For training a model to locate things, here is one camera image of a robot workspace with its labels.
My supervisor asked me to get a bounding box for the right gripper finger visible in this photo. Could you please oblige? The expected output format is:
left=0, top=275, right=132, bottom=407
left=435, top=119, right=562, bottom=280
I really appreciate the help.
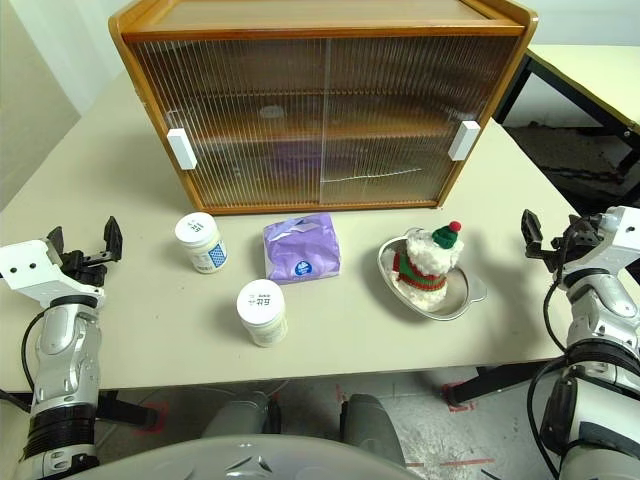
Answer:
left=521, top=208, right=547, bottom=259
left=568, top=214, right=601, bottom=236

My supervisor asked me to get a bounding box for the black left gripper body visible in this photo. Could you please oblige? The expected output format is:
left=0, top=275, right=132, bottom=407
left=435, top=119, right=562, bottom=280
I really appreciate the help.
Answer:
left=59, top=248, right=111, bottom=287

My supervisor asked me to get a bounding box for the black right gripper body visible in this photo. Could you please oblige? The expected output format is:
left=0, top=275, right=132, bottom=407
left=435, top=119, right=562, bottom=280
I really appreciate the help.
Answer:
left=543, top=232, right=604, bottom=290

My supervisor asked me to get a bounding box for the white-lidded jar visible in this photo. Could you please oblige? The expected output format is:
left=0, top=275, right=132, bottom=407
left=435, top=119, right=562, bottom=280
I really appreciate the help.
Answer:
left=174, top=211, right=230, bottom=275
left=236, top=279, right=289, bottom=349

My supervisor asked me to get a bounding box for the metal bowl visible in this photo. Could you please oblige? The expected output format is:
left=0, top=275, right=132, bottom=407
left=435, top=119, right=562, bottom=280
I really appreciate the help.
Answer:
left=377, top=227, right=489, bottom=321

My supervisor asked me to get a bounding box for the white plush toy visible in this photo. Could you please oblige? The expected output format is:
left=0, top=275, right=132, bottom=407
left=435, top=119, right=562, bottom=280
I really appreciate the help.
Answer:
left=391, top=220, right=466, bottom=312

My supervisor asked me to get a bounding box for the white door handle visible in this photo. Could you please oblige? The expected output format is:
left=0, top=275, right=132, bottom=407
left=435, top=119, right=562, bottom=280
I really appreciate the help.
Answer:
left=166, top=128, right=198, bottom=171
left=447, top=119, right=480, bottom=162

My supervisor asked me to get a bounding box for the ribbed clear sliding door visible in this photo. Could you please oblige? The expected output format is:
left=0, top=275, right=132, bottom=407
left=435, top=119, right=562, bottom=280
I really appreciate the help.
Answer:
left=319, top=35, right=524, bottom=206
left=123, top=37, right=331, bottom=210

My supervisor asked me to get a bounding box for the purple tissue pack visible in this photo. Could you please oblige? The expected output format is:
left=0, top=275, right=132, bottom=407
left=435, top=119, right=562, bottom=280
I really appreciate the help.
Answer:
left=262, top=212, right=345, bottom=286

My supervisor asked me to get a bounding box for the wooden cabinet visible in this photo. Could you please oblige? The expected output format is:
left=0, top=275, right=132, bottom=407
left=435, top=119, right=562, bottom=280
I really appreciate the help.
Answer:
left=108, top=0, right=540, bottom=216

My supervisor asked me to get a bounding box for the beige black-framed side table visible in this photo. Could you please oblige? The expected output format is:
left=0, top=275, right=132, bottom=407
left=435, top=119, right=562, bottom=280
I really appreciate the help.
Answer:
left=492, top=43, right=640, bottom=181

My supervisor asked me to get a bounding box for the grey rounded shape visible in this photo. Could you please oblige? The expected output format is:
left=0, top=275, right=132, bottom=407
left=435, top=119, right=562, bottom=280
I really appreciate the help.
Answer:
left=202, top=392, right=281, bottom=441
left=339, top=393, right=401, bottom=464

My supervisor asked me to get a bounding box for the silver robot torso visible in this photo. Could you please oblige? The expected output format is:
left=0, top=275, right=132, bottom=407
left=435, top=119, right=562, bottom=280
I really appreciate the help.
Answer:
left=94, top=434, right=421, bottom=480

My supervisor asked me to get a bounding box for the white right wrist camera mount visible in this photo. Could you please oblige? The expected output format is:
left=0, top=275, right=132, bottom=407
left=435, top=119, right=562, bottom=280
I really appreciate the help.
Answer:
left=597, top=205, right=640, bottom=274

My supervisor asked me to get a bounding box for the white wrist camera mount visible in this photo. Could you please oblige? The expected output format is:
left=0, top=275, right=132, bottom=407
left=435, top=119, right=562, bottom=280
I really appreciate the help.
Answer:
left=0, top=239, right=106, bottom=307
left=597, top=205, right=640, bottom=274

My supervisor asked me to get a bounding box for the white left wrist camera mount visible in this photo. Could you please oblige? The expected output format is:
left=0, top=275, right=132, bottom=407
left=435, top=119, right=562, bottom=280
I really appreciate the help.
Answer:
left=0, top=239, right=106, bottom=307

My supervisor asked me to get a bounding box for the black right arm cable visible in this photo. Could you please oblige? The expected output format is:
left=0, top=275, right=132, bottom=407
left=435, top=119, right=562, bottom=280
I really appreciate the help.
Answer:
left=527, top=279, right=581, bottom=480

